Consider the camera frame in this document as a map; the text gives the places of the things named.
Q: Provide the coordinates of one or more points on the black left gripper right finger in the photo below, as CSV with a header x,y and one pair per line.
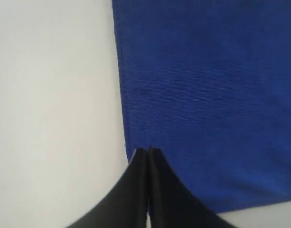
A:
x,y
171,203

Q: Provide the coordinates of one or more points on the blue towel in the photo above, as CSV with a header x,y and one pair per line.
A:
x,y
209,83

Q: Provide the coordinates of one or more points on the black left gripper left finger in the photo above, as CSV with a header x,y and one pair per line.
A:
x,y
126,205

